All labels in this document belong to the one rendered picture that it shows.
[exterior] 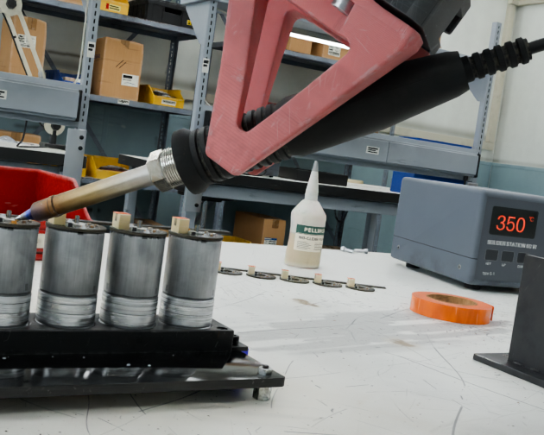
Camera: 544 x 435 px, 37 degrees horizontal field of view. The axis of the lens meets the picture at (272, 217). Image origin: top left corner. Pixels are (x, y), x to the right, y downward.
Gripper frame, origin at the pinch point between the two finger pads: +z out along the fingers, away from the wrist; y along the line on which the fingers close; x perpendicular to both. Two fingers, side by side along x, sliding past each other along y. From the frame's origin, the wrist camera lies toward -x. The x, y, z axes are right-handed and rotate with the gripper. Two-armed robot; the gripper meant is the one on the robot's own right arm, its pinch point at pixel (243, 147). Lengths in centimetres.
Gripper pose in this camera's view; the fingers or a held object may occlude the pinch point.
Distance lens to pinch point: 29.6
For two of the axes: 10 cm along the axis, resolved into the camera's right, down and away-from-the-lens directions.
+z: -5.6, 8.1, 1.8
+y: -2.4, 0.5, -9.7
